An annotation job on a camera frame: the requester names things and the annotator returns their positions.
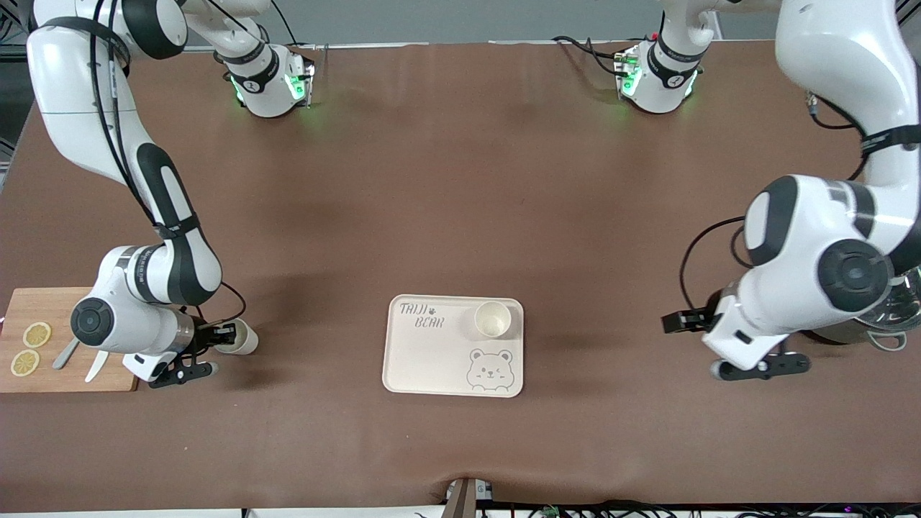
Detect black base cable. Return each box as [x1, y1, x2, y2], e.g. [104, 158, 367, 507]
[270, 0, 299, 45]
[552, 35, 627, 76]

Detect glass pot lid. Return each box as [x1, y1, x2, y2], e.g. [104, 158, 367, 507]
[867, 266, 921, 333]

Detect white plastic cup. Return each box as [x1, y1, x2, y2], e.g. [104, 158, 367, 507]
[474, 301, 512, 340]
[216, 319, 258, 356]

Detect bamboo cutting board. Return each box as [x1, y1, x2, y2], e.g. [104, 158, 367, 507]
[0, 288, 139, 394]

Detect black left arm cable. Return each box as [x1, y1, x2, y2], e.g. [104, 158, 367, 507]
[680, 94, 871, 312]

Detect white bear print tray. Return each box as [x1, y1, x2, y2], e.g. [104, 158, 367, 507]
[381, 294, 525, 399]

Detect black right base cable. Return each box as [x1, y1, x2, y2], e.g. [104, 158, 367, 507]
[270, 0, 299, 45]

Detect metal table edge bracket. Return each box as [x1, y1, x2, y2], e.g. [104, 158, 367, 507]
[445, 476, 496, 518]

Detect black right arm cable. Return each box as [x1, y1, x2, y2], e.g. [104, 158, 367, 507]
[90, 0, 247, 360]

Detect black left base cable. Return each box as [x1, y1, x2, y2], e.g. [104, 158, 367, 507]
[552, 35, 627, 76]

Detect aluminium profile frame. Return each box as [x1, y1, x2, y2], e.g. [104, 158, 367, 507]
[0, 0, 35, 51]

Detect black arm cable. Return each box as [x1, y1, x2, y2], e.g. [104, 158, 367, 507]
[680, 94, 871, 312]
[90, 0, 247, 360]

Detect grey-green electric pot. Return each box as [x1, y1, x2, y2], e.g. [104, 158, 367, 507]
[809, 266, 921, 352]

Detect brown table mat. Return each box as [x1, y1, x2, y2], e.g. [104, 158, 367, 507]
[0, 40, 921, 513]

